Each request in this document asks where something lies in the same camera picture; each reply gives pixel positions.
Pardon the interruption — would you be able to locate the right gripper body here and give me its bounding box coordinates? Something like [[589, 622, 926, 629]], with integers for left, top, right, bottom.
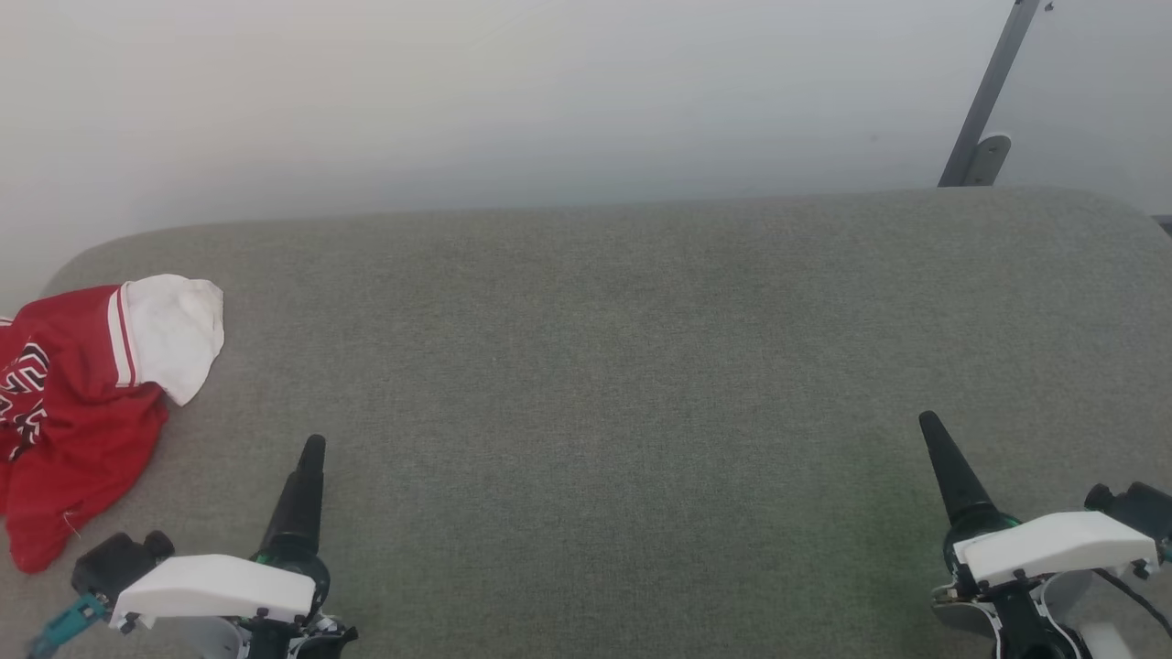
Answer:
[[943, 508, 1091, 659]]

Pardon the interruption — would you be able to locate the red and white shirt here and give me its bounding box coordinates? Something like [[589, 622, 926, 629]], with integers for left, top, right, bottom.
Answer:
[[0, 274, 225, 575]]

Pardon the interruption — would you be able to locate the grey-green fabric sofa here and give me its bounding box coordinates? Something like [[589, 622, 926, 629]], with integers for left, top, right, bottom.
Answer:
[[0, 186, 1172, 659]]

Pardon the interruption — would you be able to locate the grey metal bracket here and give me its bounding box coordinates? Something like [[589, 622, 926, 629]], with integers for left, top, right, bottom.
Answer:
[[961, 134, 1013, 188]]

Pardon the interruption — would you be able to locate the teal left camera connector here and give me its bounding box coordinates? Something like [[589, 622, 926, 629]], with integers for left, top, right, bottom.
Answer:
[[27, 593, 109, 658]]

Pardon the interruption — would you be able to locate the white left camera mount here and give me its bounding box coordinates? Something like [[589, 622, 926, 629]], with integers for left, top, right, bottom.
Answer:
[[108, 554, 317, 634]]

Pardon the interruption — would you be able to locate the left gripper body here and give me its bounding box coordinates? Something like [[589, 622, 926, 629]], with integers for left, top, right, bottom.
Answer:
[[243, 545, 358, 659]]

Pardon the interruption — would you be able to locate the grey metal bar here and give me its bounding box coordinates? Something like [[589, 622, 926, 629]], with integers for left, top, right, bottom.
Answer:
[[939, 0, 1045, 188]]

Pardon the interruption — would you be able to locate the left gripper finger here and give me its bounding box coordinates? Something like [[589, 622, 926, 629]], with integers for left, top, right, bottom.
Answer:
[[259, 434, 328, 561]]

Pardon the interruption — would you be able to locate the thin black cable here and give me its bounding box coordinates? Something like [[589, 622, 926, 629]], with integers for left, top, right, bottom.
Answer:
[[1094, 567, 1172, 637]]

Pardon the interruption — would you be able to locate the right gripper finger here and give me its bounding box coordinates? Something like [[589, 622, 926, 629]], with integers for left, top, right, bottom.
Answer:
[[918, 411, 999, 530]]

